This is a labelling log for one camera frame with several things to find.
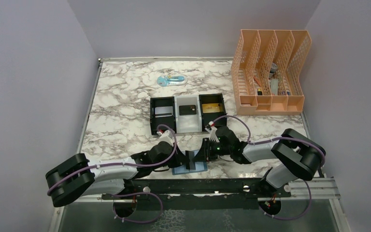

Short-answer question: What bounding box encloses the black credit card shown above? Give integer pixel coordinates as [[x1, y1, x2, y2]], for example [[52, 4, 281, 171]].
[[185, 150, 196, 170]]

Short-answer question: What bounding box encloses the white credit card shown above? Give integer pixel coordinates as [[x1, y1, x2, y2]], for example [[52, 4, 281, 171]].
[[154, 106, 173, 117]]

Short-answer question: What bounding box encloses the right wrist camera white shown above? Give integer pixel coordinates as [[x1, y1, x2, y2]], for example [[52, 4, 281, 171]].
[[205, 125, 219, 143]]

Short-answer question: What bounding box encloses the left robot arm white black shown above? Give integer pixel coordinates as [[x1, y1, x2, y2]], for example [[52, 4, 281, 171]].
[[45, 142, 189, 207]]

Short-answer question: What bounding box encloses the blue blister pack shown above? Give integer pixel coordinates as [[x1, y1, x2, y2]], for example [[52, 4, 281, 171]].
[[157, 75, 187, 87]]

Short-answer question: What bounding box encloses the black right tray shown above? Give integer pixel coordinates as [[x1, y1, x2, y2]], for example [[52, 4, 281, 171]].
[[199, 93, 227, 132]]

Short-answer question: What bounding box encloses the black left tray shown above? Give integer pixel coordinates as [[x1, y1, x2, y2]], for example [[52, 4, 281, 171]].
[[149, 97, 176, 135]]

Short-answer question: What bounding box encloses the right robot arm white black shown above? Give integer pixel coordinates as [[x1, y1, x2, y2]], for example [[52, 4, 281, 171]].
[[193, 126, 326, 197]]

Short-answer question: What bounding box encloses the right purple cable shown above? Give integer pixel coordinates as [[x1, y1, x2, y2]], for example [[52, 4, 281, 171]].
[[211, 115, 327, 221]]

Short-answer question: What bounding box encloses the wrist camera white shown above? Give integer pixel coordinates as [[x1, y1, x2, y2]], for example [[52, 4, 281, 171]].
[[205, 125, 219, 143], [157, 130, 175, 146]]

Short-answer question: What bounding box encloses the white middle tray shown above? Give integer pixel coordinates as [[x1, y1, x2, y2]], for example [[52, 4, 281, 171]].
[[174, 95, 202, 134]]

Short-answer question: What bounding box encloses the gold card in right tray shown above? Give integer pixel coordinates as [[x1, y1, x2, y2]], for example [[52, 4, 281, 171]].
[[202, 103, 222, 114]]

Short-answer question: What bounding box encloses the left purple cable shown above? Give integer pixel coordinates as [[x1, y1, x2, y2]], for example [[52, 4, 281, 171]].
[[46, 124, 177, 225]]

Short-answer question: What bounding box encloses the purple cable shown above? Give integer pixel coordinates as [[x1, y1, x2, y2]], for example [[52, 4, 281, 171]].
[[211, 115, 327, 221], [46, 124, 177, 225]]

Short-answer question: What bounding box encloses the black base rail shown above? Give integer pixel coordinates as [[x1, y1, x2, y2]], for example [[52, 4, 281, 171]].
[[101, 178, 291, 200]]

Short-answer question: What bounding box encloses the blue leather card holder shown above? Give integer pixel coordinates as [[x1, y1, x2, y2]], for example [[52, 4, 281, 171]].
[[171, 162, 208, 175]]

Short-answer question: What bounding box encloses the grey item in organizer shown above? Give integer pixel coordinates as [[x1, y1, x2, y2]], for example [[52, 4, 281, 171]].
[[270, 78, 279, 96]]

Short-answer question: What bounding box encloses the black card in middle tray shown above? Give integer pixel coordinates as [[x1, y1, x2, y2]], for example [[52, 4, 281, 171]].
[[178, 105, 197, 116]]

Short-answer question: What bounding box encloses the black tray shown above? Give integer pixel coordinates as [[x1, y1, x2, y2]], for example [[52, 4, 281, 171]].
[[199, 93, 227, 132], [149, 97, 176, 135]]

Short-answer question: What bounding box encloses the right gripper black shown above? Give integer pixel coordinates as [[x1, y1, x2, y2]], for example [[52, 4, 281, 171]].
[[193, 137, 231, 161]]

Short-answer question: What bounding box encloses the orange plastic file organizer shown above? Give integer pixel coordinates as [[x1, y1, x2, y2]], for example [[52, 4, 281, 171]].
[[231, 29, 312, 116]]

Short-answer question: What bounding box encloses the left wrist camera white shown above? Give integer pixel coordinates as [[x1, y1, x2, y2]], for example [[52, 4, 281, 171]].
[[157, 130, 175, 146]]

